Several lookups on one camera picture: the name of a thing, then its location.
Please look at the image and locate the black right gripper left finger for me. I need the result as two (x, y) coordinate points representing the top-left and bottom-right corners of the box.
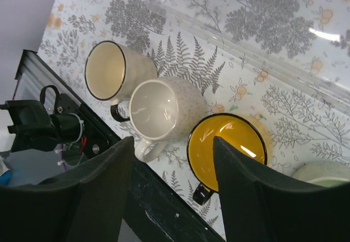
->
(1, 136), (135, 241)

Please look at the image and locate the white speckled mug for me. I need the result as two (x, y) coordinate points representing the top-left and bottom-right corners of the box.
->
(129, 77), (206, 163)

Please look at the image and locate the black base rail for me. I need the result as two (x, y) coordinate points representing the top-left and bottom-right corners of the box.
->
(15, 49), (228, 242)

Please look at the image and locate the yellow mug black handle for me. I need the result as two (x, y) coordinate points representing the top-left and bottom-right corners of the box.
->
(186, 113), (273, 205)

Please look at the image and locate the light green mug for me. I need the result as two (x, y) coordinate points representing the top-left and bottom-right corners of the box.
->
(292, 161), (349, 187)

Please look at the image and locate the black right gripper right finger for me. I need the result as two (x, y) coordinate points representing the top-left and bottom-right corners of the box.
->
(217, 147), (349, 241)

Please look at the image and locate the clear plastic tray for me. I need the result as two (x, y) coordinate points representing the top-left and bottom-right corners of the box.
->
(146, 0), (349, 114)

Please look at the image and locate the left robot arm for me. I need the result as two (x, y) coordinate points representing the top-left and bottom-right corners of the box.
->
(1, 85), (84, 152)

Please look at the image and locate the cream beige mug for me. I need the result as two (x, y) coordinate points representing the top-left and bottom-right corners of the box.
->
(84, 41), (158, 122)

